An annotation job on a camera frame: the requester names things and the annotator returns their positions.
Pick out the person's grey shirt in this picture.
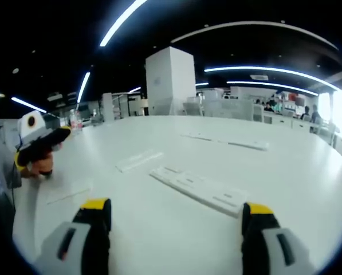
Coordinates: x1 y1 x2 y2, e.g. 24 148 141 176
0 118 23 190

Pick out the red background object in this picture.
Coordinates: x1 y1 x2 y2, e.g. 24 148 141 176
286 92 305 105

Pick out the white socket holder cover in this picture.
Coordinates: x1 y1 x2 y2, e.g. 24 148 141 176
115 151 164 173

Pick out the long ceiling light strip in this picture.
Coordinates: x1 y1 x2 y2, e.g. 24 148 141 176
226 80 320 96
203 66 341 91

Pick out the wide bright ceiling light strip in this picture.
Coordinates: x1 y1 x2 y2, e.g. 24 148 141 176
99 0 149 48

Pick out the clear bottle with pink label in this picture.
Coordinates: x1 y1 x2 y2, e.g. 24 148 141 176
69 108 84 135

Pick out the tall white cabinet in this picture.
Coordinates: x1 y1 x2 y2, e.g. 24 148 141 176
101 92 116 121

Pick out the white office partition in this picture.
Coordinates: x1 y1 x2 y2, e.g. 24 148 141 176
203 99 255 121

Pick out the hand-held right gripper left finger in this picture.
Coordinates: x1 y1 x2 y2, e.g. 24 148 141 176
33 198 113 275

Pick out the long white socket holder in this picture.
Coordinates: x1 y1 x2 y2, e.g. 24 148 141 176
181 132 270 152

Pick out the person's left hand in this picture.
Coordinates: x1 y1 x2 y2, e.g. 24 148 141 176
20 144 56 180

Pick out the large white square pillar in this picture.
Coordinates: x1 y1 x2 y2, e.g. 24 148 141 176
145 46 197 116

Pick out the white socket holder with slots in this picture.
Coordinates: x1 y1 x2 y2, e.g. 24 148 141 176
150 166 249 219

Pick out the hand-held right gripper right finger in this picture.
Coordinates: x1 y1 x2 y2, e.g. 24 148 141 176
241 202 315 275

